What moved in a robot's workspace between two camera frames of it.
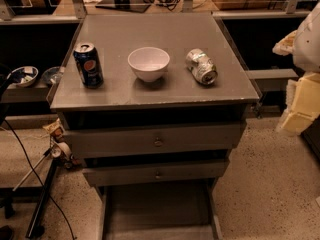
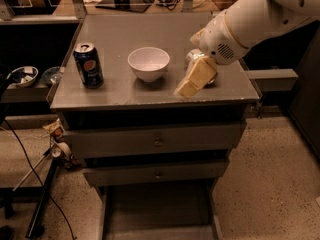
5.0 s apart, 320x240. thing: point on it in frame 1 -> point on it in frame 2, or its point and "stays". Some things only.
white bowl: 148,63 stays
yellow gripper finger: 285,47 -> 196,38
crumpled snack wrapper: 55,129 stays
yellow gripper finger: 295,122 -> 199,74
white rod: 33,168 stays
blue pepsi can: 89,65 stays
